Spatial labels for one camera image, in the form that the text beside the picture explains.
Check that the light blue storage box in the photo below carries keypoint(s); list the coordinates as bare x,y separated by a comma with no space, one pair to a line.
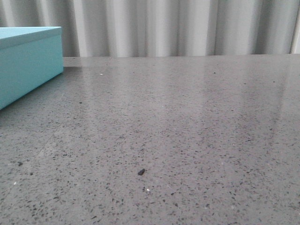
29,57

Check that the small black debris piece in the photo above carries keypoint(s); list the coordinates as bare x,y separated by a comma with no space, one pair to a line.
141,172

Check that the grey pleated curtain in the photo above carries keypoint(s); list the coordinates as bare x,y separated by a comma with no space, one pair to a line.
157,28

